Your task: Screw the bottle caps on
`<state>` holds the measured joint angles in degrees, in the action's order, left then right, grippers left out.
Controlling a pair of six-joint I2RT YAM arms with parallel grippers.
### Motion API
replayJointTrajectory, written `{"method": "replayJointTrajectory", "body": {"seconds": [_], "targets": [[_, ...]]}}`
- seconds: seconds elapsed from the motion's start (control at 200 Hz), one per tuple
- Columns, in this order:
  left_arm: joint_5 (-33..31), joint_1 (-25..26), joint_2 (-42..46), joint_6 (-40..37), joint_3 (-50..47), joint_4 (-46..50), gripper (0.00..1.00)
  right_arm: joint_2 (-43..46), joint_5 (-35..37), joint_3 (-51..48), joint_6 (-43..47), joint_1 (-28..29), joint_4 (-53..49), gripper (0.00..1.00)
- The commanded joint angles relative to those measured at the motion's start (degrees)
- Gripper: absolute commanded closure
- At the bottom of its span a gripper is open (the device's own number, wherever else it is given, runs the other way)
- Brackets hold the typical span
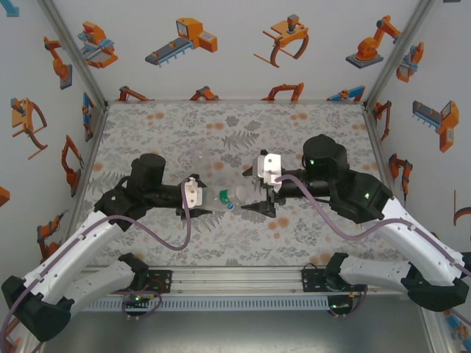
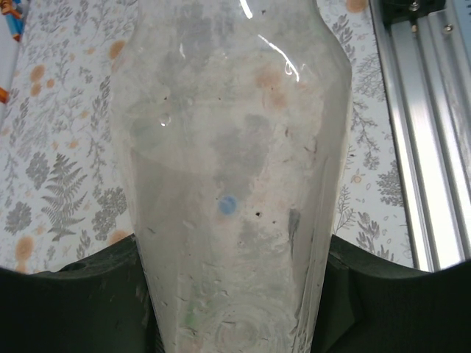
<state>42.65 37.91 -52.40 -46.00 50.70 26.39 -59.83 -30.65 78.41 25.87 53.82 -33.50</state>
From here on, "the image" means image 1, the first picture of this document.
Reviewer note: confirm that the white bottle cap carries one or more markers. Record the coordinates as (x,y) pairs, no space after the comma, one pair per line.
(243,192)

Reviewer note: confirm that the clear bottle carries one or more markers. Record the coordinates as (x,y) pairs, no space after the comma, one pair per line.
(222,195)

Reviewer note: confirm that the blue Pocari Sweat cap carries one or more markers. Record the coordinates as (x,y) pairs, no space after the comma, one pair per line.
(230,206)

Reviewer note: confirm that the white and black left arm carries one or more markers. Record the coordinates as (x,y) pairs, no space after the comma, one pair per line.
(92,283)

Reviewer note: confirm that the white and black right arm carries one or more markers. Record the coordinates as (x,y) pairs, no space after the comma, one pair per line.
(371,276)

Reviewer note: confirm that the floral patterned table cover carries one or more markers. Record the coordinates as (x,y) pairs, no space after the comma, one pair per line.
(235,239)

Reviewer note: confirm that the green-lit control board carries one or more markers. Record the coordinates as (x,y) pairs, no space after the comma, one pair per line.
(137,299)
(340,305)

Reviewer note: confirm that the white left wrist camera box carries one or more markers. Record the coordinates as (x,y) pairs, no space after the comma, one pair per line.
(193,193)

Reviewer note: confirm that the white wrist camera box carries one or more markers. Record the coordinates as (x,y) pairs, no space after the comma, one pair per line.
(193,193)
(270,165)

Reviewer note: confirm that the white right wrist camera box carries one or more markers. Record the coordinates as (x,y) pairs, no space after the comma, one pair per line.
(270,165)

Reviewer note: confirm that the aluminium table edge rail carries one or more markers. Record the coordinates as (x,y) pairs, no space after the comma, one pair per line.
(92,147)
(379,147)

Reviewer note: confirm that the wide aluminium base rail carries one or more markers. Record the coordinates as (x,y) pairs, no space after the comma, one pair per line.
(235,279)

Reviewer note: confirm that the aluminium frame post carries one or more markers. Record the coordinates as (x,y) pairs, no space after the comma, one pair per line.
(76,55)
(439,338)
(396,55)

